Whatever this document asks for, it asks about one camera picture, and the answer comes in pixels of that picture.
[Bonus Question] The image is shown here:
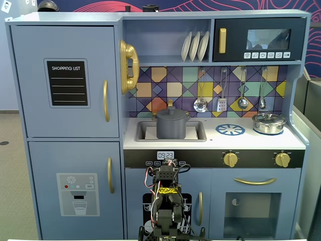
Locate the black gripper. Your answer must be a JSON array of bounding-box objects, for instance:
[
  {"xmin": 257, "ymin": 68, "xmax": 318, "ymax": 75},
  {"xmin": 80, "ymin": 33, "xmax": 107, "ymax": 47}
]
[{"xmin": 159, "ymin": 164, "xmax": 177, "ymax": 174}]

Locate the gray round lid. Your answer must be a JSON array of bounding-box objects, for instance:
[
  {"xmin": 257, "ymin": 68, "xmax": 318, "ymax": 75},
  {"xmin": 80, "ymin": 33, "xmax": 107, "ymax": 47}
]
[{"xmin": 155, "ymin": 105, "xmax": 188, "ymax": 119}]

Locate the blue dishwasher door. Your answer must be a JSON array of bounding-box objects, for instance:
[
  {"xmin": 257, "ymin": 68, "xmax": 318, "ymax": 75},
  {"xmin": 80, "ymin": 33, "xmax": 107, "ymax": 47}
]
[{"xmin": 124, "ymin": 168, "xmax": 212, "ymax": 240}]

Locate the gray plastic pot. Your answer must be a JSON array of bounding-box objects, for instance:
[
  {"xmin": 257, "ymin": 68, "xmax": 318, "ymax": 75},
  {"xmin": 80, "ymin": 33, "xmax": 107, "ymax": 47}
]
[{"xmin": 153, "ymin": 111, "xmax": 191, "ymax": 140}]

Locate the blue oven door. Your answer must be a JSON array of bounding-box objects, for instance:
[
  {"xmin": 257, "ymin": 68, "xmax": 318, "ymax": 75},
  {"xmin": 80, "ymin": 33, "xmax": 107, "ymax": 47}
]
[{"xmin": 210, "ymin": 168, "xmax": 301, "ymax": 239}]

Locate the gold stove knob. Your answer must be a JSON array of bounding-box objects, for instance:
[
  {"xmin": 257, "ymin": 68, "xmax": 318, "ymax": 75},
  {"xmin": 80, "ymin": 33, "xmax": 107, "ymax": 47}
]
[
  {"xmin": 274, "ymin": 152, "xmax": 291, "ymax": 168},
  {"xmin": 223, "ymin": 152, "xmax": 239, "ymax": 168}
]

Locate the gold toy faucet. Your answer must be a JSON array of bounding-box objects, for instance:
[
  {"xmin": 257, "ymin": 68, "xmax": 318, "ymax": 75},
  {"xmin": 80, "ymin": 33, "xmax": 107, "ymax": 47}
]
[{"xmin": 151, "ymin": 99, "xmax": 192, "ymax": 121}]

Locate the steel skimmer spoon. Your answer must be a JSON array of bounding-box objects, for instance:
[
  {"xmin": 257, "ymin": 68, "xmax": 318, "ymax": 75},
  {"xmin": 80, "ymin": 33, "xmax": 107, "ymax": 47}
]
[{"xmin": 193, "ymin": 68, "xmax": 209, "ymax": 113}]

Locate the steel slotted spatula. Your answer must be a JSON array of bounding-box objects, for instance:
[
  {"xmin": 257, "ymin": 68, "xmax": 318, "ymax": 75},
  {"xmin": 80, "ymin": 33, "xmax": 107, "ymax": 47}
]
[{"xmin": 217, "ymin": 68, "xmax": 228, "ymax": 112}]

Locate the steel ladle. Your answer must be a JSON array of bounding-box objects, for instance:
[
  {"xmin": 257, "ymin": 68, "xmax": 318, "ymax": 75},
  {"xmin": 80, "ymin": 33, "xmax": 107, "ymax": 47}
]
[{"xmin": 237, "ymin": 67, "xmax": 249, "ymax": 110}]

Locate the small steel spoon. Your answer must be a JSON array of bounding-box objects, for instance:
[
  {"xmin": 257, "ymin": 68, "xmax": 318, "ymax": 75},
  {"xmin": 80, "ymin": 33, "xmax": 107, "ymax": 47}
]
[{"xmin": 258, "ymin": 66, "xmax": 268, "ymax": 109}]

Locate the white toy plate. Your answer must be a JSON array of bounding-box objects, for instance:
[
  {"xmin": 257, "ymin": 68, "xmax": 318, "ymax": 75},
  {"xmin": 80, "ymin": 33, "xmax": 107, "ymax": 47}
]
[
  {"xmin": 197, "ymin": 31, "xmax": 210, "ymax": 62},
  {"xmin": 181, "ymin": 31, "xmax": 193, "ymax": 63},
  {"xmin": 189, "ymin": 31, "xmax": 201, "ymax": 62}
]

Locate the blue fridge door with dispenser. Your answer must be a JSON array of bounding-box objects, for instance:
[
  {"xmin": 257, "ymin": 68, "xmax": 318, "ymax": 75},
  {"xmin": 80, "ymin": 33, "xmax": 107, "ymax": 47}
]
[{"xmin": 28, "ymin": 141, "xmax": 124, "ymax": 240}]

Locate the gold toy telephone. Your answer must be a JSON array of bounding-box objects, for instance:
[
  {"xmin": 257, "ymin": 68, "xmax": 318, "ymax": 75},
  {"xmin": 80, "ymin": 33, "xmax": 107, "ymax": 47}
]
[{"xmin": 119, "ymin": 39, "xmax": 140, "ymax": 95}]

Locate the black shopping list board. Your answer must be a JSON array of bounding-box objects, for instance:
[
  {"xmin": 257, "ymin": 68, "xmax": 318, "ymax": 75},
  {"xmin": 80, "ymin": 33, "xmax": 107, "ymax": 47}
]
[{"xmin": 44, "ymin": 58, "xmax": 91, "ymax": 109}]

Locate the black toy microwave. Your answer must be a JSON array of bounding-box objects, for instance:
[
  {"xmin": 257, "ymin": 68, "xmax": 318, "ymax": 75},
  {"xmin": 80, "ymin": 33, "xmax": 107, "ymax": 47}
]
[{"xmin": 212, "ymin": 17, "xmax": 307, "ymax": 62}]

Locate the blue fridge door with chalkboard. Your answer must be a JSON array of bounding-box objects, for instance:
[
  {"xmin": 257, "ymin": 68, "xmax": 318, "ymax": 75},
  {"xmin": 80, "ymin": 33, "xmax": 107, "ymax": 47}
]
[{"xmin": 10, "ymin": 25, "xmax": 120, "ymax": 138}]

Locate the blue toy kitchen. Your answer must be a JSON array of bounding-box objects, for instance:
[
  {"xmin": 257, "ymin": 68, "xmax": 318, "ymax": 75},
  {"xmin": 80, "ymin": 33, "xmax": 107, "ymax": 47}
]
[{"xmin": 5, "ymin": 9, "xmax": 311, "ymax": 240}]

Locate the black helmet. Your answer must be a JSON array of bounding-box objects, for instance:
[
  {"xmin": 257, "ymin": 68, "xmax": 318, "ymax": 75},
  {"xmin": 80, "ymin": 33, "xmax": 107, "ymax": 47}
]
[{"xmin": 37, "ymin": 0, "xmax": 60, "ymax": 13}]

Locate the face picture paper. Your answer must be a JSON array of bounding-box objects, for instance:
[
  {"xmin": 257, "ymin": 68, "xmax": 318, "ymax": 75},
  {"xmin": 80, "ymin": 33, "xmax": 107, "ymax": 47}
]
[{"xmin": 1, "ymin": 0, "xmax": 13, "ymax": 14}]

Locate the gold dishwasher handle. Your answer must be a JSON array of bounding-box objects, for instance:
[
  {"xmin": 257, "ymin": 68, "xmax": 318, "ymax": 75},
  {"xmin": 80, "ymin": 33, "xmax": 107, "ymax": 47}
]
[{"xmin": 197, "ymin": 192, "xmax": 204, "ymax": 226}]

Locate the gold curved fridge handle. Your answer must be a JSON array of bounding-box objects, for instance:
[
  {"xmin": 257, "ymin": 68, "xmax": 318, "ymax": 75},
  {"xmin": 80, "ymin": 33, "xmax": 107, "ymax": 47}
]
[
  {"xmin": 107, "ymin": 157, "xmax": 115, "ymax": 194},
  {"xmin": 103, "ymin": 80, "xmax": 110, "ymax": 123}
]

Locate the gold oven handle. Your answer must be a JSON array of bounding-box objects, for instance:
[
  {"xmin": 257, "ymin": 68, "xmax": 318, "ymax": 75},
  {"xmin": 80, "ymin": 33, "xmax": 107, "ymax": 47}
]
[{"xmin": 234, "ymin": 177, "xmax": 277, "ymax": 186}]

